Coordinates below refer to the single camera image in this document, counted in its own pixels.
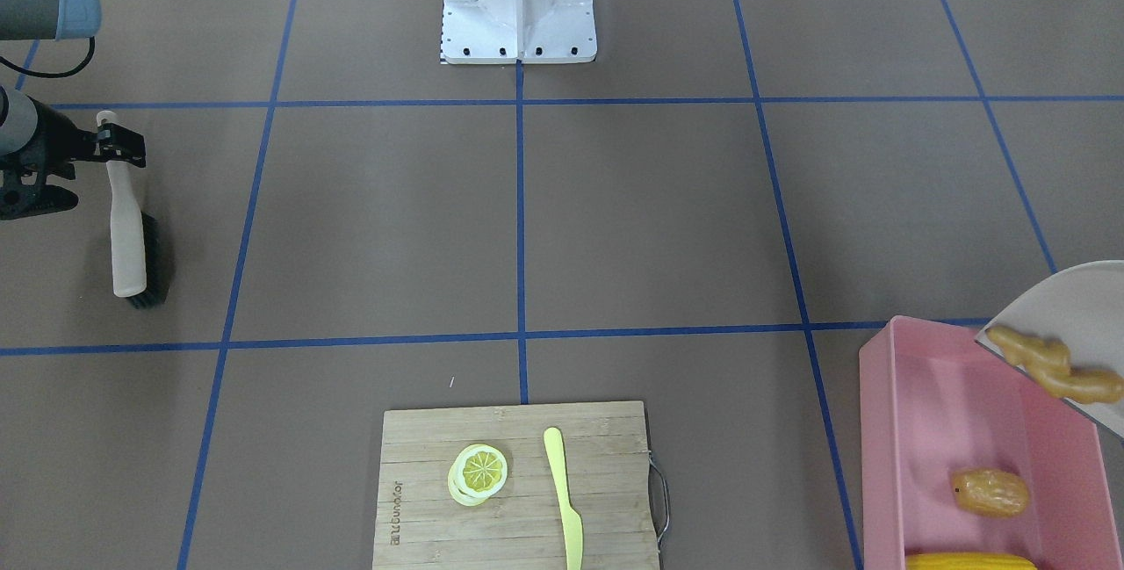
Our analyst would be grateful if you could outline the yellow lemon slices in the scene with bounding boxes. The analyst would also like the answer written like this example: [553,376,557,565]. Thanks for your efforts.
[447,444,508,507]

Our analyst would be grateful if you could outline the bamboo cutting board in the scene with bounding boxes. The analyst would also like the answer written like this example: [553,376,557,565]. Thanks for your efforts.
[372,400,661,569]

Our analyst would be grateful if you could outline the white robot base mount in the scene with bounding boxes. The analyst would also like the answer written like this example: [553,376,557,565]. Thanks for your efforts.
[439,0,598,65]

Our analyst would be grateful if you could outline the brown toy potato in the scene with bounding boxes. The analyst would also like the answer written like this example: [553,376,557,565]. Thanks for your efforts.
[950,467,1032,519]

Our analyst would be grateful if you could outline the grey robot arm holding brush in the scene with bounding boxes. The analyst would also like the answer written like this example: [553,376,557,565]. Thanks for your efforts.
[1,0,148,228]

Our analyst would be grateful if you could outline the tan toy ginger root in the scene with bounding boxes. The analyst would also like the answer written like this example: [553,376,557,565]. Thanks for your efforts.
[984,326,1123,405]

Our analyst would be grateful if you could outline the pink plastic bin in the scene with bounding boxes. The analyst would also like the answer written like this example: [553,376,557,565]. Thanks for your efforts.
[859,315,1121,569]

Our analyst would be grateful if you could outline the black gripper at brush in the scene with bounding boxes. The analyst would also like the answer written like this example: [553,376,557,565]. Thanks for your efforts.
[1,94,146,220]

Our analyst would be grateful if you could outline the beige hand brush black bristles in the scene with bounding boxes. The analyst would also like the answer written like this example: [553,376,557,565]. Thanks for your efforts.
[96,110,166,310]

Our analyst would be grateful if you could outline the yellow plastic knife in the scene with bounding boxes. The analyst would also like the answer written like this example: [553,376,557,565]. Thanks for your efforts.
[543,427,584,569]

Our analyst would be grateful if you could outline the beige plastic dustpan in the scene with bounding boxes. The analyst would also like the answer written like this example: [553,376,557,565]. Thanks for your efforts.
[975,259,1123,437]

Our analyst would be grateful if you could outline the yellow toy corn cob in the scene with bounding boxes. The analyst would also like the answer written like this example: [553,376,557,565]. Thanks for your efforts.
[904,552,1037,570]

